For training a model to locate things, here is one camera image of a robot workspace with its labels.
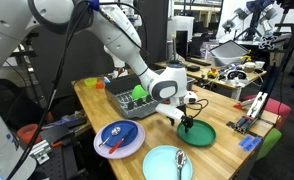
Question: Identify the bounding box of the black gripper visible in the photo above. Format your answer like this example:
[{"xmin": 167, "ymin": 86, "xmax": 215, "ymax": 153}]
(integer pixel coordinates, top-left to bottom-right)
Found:
[{"xmin": 169, "ymin": 103, "xmax": 195, "ymax": 134}]

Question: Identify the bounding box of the dark green plate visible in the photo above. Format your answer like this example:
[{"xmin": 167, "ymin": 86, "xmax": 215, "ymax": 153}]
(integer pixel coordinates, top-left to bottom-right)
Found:
[{"xmin": 176, "ymin": 119, "xmax": 217, "ymax": 148}]

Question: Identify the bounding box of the light blue plate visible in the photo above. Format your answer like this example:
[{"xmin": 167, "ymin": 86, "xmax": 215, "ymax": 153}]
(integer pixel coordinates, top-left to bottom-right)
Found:
[{"xmin": 142, "ymin": 144, "xmax": 194, "ymax": 180}]

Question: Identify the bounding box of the lavender plate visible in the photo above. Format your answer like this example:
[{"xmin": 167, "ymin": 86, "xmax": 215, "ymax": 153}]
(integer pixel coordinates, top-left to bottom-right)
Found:
[{"xmin": 93, "ymin": 119, "xmax": 147, "ymax": 160}]

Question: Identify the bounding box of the dark blue plate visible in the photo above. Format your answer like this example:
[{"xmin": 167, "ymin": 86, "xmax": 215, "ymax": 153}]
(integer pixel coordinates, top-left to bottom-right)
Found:
[{"xmin": 101, "ymin": 120, "xmax": 139, "ymax": 149}]

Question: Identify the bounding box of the metal spoon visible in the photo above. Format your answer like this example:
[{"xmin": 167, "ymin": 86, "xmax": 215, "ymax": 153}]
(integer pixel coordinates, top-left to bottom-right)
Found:
[{"xmin": 175, "ymin": 149, "xmax": 188, "ymax": 180}]

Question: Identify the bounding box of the grey dish rack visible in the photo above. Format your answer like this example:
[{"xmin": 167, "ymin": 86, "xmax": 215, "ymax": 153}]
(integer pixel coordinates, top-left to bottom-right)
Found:
[{"xmin": 104, "ymin": 73, "xmax": 161, "ymax": 120}]

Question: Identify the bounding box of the grey plastic bin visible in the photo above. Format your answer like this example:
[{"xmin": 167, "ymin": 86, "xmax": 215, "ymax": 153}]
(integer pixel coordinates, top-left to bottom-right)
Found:
[{"xmin": 153, "ymin": 68, "xmax": 196, "ymax": 92}]

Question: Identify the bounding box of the light green bowl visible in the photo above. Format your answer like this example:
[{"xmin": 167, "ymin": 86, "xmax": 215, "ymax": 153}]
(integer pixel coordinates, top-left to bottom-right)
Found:
[{"xmin": 131, "ymin": 84, "xmax": 151, "ymax": 101}]

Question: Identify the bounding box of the wooden side desk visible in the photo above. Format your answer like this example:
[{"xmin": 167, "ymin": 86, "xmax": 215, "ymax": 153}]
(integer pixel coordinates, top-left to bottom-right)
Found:
[{"xmin": 154, "ymin": 59, "xmax": 268, "ymax": 101}]

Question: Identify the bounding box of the black power adapter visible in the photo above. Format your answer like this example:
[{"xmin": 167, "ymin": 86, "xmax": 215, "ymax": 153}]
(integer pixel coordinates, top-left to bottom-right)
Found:
[{"xmin": 186, "ymin": 65, "xmax": 201, "ymax": 73}]

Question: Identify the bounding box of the yellow duck toy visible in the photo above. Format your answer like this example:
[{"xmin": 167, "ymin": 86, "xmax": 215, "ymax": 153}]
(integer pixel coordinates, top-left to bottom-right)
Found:
[{"xmin": 207, "ymin": 67, "xmax": 220, "ymax": 80}]

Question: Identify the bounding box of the silver spoon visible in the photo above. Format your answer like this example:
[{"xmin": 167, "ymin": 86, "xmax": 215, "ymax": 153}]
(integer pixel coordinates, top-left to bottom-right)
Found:
[{"xmin": 98, "ymin": 126, "xmax": 122, "ymax": 148}]

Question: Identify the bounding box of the black keyboard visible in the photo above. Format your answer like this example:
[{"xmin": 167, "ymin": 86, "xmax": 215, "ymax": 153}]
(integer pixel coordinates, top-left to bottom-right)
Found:
[{"xmin": 186, "ymin": 57, "xmax": 212, "ymax": 67}]

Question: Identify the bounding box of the white VR headset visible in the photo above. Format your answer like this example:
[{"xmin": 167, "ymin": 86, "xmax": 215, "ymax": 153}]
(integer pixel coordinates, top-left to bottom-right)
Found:
[{"xmin": 224, "ymin": 68, "xmax": 250, "ymax": 83}]

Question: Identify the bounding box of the grey tilted storage bin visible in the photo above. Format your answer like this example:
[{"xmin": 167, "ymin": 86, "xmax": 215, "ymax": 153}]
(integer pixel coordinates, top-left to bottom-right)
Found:
[{"xmin": 209, "ymin": 39, "xmax": 250, "ymax": 68}]

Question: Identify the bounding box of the green chair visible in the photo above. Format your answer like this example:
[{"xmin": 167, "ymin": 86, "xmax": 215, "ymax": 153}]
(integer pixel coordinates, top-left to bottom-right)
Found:
[{"xmin": 255, "ymin": 128, "xmax": 283, "ymax": 162}]

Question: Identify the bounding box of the red chair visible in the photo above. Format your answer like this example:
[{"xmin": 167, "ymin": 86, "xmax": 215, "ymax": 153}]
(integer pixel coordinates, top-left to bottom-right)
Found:
[{"xmin": 240, "ymin": 94, "xmax": 292, "ymax": 131}]

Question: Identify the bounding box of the white cup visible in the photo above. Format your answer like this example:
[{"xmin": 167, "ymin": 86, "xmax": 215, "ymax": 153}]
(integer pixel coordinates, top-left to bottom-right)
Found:
[{"xmin": 253, "ymin": 60, "xmax": 266, "ymax": 70}]

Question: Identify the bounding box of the yellow green bowl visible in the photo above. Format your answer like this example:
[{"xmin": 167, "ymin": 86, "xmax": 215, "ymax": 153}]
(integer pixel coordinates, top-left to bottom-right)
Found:
[{"xmin": 83, "ymin": 77, "xmax": 98, "ymax": 88}]

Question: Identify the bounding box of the black optical breadboard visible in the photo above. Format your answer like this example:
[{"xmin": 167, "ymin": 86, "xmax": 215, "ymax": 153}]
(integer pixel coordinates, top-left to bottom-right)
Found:
[{"xmin": 40, "ymin": 123, "xmax": 90, "ymax": 180}]

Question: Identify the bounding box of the blue and silver machine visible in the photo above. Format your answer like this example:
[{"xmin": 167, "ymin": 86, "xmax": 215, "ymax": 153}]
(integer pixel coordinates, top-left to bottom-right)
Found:
[{"xmin": 221, "ymin": 0, "xmax": 279, "ymax": 42}]

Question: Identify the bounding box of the orange cup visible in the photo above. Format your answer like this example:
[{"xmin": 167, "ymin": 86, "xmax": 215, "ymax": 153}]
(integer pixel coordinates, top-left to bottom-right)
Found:
[{"xmin": 16, "ymin": 123, "xmax": 42, "ymax": 147}]

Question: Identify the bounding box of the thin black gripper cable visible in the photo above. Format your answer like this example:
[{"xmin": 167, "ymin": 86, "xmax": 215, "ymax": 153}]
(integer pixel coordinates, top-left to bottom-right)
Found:
[{"xmin": 186, "ymin": 98, "xmax": 210, "ymax": 120}]

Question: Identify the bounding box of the red handled knife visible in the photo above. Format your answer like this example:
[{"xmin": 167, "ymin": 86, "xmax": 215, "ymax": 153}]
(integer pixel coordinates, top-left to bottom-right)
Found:
[{"xmin": 108, "ymin": 127, "xmax": 135, "ymax": 155}]

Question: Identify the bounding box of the black camera stand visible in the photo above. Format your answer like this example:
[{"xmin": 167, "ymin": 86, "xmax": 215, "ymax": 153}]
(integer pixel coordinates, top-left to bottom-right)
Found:
[{"xmin": 226, "ymin": 0, "xmax": 294, "ymax": 135}]

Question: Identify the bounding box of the orange handled tool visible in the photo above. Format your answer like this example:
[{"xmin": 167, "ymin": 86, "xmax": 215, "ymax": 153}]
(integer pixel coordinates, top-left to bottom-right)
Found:
[{"xmin": 50, "ymin": 139, "xmax": 65, "ymax": 149}]

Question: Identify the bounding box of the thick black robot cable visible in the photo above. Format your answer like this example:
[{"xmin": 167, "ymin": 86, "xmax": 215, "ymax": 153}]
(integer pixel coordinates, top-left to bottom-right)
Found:
[{"xmin": 5, "ymin": 0, "xmax": 103, "ymax": 180}]

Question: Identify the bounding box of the aluminium bracket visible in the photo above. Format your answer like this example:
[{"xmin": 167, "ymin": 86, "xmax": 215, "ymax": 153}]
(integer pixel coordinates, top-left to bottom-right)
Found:
[{"xmin": 24, "ymin": 139, "xmax": 53, "ymax": 165}]

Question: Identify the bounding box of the black tripod with camera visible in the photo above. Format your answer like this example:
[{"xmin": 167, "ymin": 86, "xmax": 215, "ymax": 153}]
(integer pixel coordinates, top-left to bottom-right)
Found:
[{"xmin": 10, "ymin": 31, "xmax": 50, "ymax": 109}]

